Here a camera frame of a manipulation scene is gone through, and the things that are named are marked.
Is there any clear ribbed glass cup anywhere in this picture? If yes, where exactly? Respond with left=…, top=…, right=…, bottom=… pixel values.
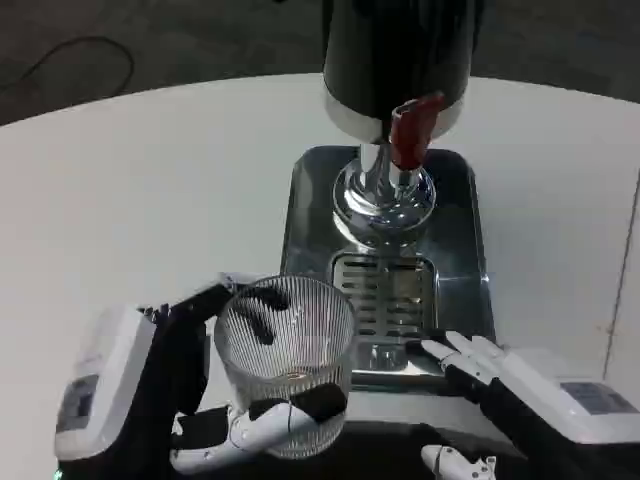
left=213, top=275, right=357, bottom=460

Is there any black floor cable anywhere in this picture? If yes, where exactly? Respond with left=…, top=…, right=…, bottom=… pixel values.
left=0, top=35, right=135, bottom=96

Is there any red tap handle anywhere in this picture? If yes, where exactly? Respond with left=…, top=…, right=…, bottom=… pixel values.
left=388, top=92, right=446, bottom=169

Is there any slotted steel grid plate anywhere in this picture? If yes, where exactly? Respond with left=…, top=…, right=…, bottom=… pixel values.
left=329, top=252, right=439, bottom=346

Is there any black steel drink dispenser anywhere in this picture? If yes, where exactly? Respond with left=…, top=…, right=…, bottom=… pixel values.
left=321, top=0, right=481, bottom=246

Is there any steel drip tray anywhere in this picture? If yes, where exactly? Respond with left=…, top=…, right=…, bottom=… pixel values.
left=278, top=144, right=497, bottom=396

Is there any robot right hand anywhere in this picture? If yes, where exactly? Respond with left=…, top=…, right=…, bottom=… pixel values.
left=405, top=330, right=640, bottom=480

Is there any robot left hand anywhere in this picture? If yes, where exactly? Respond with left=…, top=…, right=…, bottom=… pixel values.
left=53, top=272, right=350, bottom=480

